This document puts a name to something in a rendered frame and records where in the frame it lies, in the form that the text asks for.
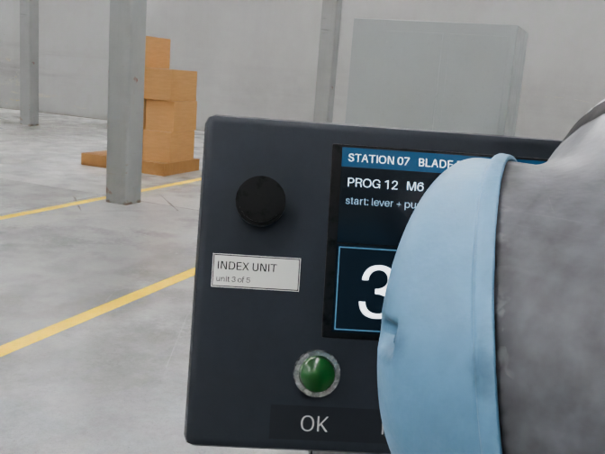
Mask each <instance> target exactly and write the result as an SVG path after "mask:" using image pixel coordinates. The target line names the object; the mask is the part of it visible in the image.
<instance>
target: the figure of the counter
mask: <svg viewBox="0 0 605 454"><path fill-rule="evenodd" d="M397 249H398V248H391V247H376V246H362V245H347V244H337V255H336V271H335V286H334V302H333V317H332V331H334V332H351V333H368V334H380V333H381V324H382V309H383V303H384V295H385V290H386V287H387V283H388V279H389V275H390V272H391V268H392V265H393V260H394V257H395V254H396V251H397Z"/></svg>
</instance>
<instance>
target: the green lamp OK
mask: <svg viewBox="0 0 605 454"><path fill-rule="evenodd" d="M293 379H294V383H295V384H296V385H297V387H298V388H299V389H300V391H301V392H303V393H304V394H306V395H308V396H312V397H323V396H325V395H328V394H330V393H331V392H332V391H333V390H334V389H335V388H336V386H337V385H338V383H339V379H340V368H339V363H338V362H337V360H336V359H335V358H334V357H333V356H332V355H331V354H330V353H328V352H327V351H325V350H309V351H307V352H305V353H303V354H302V355H301V356H300V357H299V358H298V359H297V361H296V363H295V365H294V368H293Z"/></svg>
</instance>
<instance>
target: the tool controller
mask: <svg viewBox="0 0 605 454"><path fill-rule="evenodd" d="M562 141H563V140H556V139H543V138H531V137H519V136H506V135H493V134H481V133H469V132H444V131H432V130H420V129H407V128H394V127H383V126H370V125H357V124H344V123H321V122H308V121H296V120H284V119H271V118H258V117H246V116H234V115H221V114H216V115H213V116H210V117H208V119H207V121H206V123H205V128H204V142H203V167H202V181H201V194H200V207H199V220H198V233H197V247H196V260H195V273H194V299H193V312H192V325H191V339H190V351H189V365H188V378H187V391H186V405H185V430H184V435H185V440H186V442H187V443H189V444H192V445H194V446H208V447H229V448H249V449H288V450H308V451H327V452H347V453H367V454H391V451H390V449H389V446H388V443H387V440H386V438H385V434H384V427H383V423H382V419H381V414H380V407H379V399H378V387H377V349H378V342H379V338H380V334H368V333H351V332H334V331H332V317H333V302H334V286H335V271H336V255H337V244H347V245H362V246H376V247H391V248H398V246H399V243H400V241H401V238H402V235H403V233H404V230H405V228H406V226H407V224H408V221H409V220H410V218H411V215H412V213H413V212H414V210H415V208H416V206H417V204H418V203H419V201H420V199H421V198H422V197H423V195H424V194H425V192H426V191H427V189H428V188H429V187H430V186H431V184H432V183H433V182H434V181H435V180H436V179H437V178H438V177H439V175H441V174H442V173H443V172H444V171H445V170H446V169H448V168H450V167H451V166H453V165H454V164H456V163H457V162H459V161H462V160H464V159H471V158H484V159H491V158H492V157H494V156H495V155H497V154H499V153H504V154H509V155H511V156H513V157H514V158H515V159H516V160H517V161H518V162H521V163H528V164H534V165H538V164H543V163H546V162H547V161H548V160H549V158H550V157H551V155H552V154H553V152H554V151H555V150H556V148H557V147H558V146H559V145H560V143H561V142H562ZM309 350H325V351H327V352H328V353H330V354H331V355H332V356H333V357H334V358H335V359H336V360H337V362H338V363H339V368H340V379H339V383H338V385H337V386H336V388H335V389H334V390H333V391H332V392H331V393H330V394H328V395H325V396H323V397H312V396H308V395H306V394H304V393H303V392H301V391H300V389H299V388H298V387H297V385H296V384H295V383H294V379H293V368H294V365H295V363H296V361H297V359H298V358H299V357H300V356H301V355H302V354H303V353H305V352H307V351H309Z"/></svg>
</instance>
